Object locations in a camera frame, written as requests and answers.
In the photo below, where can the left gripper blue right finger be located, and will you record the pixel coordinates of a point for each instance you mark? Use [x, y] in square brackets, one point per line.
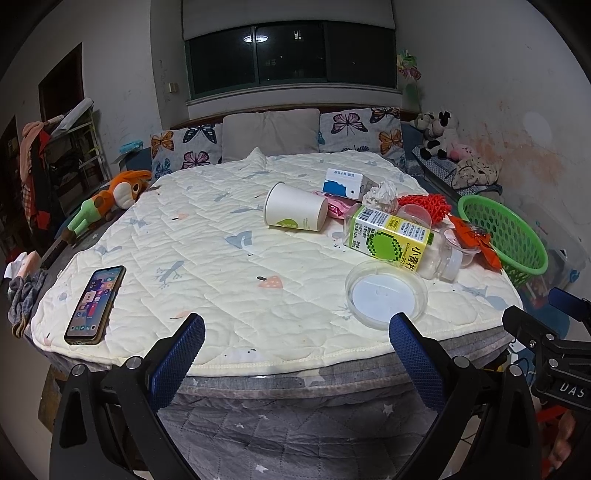
[415, 353]

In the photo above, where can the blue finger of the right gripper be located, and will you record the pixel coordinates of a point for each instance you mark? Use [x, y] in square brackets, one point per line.
[527, 329]
[575, 307]

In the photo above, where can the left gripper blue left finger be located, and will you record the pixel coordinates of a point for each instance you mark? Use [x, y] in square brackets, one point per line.
[170, 359]

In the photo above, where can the clear round plastic lid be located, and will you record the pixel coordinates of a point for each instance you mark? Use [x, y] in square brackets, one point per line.
[376, 291]

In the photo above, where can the orange snack wrapper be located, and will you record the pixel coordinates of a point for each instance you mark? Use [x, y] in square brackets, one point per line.
[472, 236]

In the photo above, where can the red foam fruit net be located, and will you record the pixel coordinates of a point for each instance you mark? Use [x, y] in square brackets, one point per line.
[436, 204]

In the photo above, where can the white paper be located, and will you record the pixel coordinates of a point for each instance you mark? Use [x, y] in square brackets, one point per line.
[383, 196]

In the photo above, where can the pink snack packet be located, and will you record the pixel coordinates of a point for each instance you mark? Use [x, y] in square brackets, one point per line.
[338, 207]

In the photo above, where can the white paper cup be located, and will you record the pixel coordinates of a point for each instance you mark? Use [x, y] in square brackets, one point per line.
[293, 208]

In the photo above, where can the blue white milk carton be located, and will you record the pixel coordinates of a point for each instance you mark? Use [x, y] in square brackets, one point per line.
[347, 184]

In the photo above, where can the clear plastic cup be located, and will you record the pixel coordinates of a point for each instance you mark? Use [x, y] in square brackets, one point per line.
[415, 214]

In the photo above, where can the person's right hand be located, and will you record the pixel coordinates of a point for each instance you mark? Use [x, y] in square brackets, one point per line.
[561, 449]

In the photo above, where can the clear plastic storage box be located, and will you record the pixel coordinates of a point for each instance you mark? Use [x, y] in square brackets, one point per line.
[567, 257]

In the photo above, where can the green plastic basket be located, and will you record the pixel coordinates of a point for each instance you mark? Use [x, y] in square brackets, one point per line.
[519, 248]

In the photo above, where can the black smartphone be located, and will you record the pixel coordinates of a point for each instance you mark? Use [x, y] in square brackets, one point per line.
[91, 314]

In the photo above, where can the white quilted mattress pad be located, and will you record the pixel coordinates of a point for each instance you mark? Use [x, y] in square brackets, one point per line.
[273, 300]

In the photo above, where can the grey cloth pile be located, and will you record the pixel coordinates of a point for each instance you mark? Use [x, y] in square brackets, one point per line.
[26, 278]

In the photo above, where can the spotted cloth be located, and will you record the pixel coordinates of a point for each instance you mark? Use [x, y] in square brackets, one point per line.
[474, 171]

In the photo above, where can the orange plush toy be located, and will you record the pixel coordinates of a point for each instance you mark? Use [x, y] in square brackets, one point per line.
[122, 192]

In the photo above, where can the pink plush toy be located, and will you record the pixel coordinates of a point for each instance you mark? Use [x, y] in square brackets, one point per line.
[457, 151]

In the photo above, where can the left butterfly pillow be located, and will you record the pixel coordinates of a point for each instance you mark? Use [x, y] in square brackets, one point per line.
[173, 150]

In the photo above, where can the butterfly pillow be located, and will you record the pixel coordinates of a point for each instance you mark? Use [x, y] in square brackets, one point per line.
[374, 129]
[173, 150]

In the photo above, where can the cow plush toy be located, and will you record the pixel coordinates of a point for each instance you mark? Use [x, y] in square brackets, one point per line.
[440, 136]

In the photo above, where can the metal shelf rack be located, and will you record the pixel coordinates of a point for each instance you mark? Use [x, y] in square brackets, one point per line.
[77, 166]

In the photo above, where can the hanging red pink clothes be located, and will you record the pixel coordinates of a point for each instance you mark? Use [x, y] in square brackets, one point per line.
[37, 192]

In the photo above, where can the right butterfly pillow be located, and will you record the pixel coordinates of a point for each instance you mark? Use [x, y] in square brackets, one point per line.
[374, 129]

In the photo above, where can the grey pillow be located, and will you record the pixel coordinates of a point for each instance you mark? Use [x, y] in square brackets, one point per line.
[275, 133]

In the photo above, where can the colourful pinwheel decoration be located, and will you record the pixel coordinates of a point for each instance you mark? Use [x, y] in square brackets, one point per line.
[407, 66]

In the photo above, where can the dark window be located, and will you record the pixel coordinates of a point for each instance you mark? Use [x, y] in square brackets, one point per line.
[291, 52]

